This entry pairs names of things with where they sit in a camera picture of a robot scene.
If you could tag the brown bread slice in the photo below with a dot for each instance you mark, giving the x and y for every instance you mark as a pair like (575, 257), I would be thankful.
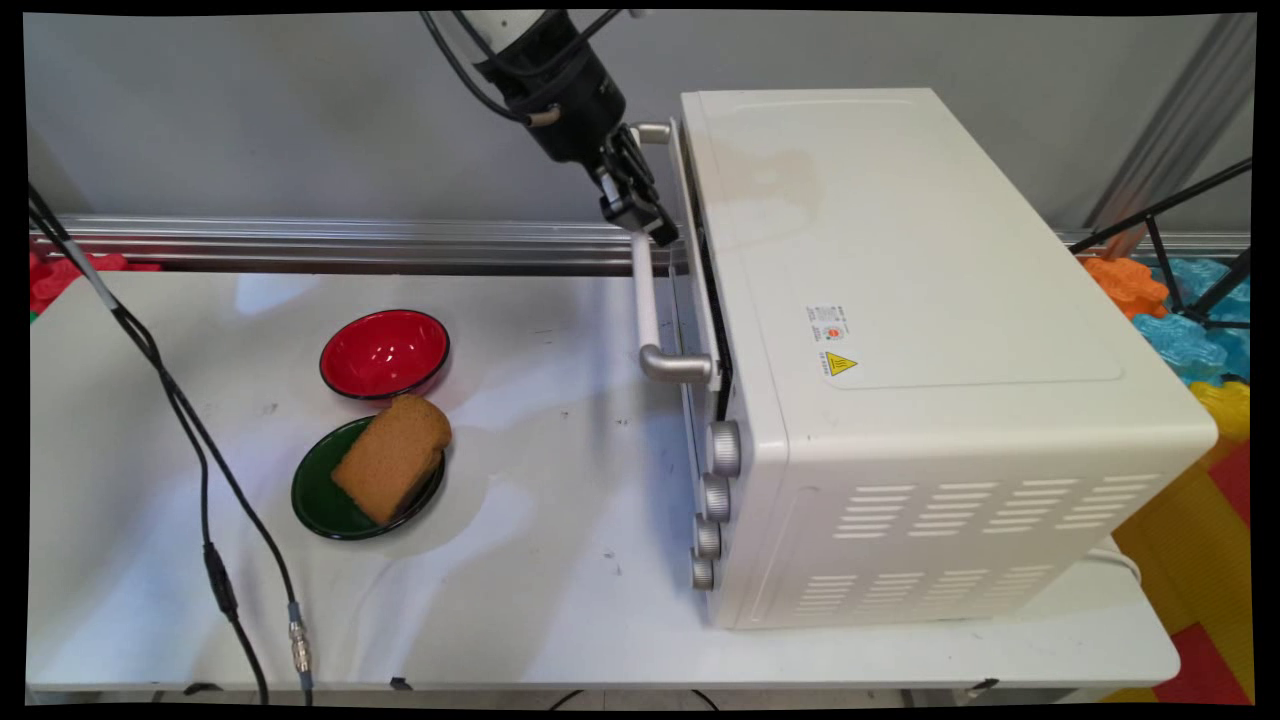
(392, 455)

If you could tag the orange foam puzzle piece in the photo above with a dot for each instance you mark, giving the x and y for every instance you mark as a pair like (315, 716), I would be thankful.
(1125, 285)

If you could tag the aluminium frame post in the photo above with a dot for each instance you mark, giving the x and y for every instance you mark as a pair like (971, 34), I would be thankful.
(1190, 110)

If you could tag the blue foam puzzle piece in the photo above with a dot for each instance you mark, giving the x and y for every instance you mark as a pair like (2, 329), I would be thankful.
(1185, 345)

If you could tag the yellow foam puzzle piece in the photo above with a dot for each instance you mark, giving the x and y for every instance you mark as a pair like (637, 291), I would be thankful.
(1228, 410)

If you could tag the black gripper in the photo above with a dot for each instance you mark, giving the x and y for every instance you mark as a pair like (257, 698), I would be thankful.
(565, 95)

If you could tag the white label sticker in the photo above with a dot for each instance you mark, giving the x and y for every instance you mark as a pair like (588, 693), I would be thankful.
(827, 323)

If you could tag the aluminium table rail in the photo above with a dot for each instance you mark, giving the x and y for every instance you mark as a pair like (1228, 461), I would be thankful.
(350, 245)

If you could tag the red foam puzzle piece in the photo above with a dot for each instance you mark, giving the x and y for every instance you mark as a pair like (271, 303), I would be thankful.
(60, 275)

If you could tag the red floor mat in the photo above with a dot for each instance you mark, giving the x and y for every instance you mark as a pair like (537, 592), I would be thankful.
(1205, 665)

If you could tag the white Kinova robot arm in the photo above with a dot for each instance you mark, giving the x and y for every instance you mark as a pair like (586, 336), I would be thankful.
(500, 22)

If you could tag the white toaster oven body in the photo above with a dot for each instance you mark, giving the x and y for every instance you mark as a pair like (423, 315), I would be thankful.
(920, 250)

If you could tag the green plate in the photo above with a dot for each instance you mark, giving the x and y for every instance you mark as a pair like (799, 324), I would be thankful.
(318, 495)

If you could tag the yellow floor mat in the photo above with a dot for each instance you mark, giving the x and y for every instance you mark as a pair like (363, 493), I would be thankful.
(1190, 560)

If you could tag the red bowl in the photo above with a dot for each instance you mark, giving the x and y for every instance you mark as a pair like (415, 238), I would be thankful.
(383, 350)

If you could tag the large silver oven knob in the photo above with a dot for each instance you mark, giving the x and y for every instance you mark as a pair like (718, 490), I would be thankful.
(725, 448)

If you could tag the yellow warning sticker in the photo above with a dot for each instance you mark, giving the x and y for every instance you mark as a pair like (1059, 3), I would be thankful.
(840, 364)

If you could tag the black tripod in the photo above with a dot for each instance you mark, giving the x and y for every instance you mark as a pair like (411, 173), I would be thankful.
(1152, 222)

